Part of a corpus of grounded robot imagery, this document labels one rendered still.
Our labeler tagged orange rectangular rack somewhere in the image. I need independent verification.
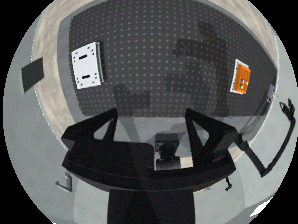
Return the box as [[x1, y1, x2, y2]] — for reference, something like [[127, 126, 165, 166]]
[[234, 64, 250, 93]]

